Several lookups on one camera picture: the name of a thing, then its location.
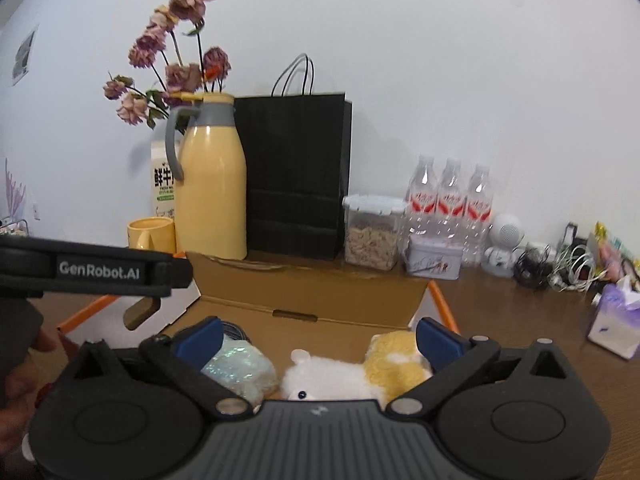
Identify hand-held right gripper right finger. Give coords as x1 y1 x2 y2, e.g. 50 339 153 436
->
385 316 571 417

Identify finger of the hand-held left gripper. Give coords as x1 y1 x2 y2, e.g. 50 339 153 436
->
152 258 194 299

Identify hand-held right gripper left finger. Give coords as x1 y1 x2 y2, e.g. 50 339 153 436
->
61 316 254 417

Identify orange and white cardboard box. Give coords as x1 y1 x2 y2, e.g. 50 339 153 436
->
57 251 461 403

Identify person's left hand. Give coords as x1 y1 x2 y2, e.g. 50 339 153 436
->
0 331 59 461

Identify yellow mug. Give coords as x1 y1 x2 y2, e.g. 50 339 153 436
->
126 216 177 253

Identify iridescent packet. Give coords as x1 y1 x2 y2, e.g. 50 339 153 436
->
200 337 279 406

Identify pale printed tin box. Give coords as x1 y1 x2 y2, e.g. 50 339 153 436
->
405 235 463 280

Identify white milk carton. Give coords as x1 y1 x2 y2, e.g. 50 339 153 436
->
150 140 181 218

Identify yellow thermos jug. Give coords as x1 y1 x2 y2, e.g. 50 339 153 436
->
165 92 248 261

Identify white and yellow plush toy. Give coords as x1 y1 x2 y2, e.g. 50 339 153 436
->
280 332 433 407

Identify clear seed container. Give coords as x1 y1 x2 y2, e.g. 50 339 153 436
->
342 194 408 271

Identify white robot figurine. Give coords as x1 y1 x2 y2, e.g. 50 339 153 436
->
482 212 523 277

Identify clear water bottle red label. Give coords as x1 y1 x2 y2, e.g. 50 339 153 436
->
405 155 443 241
465 164 495 267
436 158 470 247

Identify black paper bag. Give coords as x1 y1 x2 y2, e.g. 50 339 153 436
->
234 53 353 261

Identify purple tissue pack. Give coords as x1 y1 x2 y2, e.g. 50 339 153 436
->
587 277 640 360

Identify colourful snack packet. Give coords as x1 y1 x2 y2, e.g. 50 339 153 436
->
587 221 640 281

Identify dried pink flower bouquet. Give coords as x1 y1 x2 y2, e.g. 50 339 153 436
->
102 0 233 131

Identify wire rack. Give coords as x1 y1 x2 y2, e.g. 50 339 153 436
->
0 216 29 239

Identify purple plant wall sticker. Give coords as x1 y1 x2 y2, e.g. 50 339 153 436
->
4 157 27 221

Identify black cable tangle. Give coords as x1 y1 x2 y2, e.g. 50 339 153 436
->
515 245 557 289

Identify white cable tangle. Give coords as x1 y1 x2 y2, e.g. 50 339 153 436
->
550 247 608 292

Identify wall picture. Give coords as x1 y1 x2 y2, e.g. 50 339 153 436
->
11 25 40 86

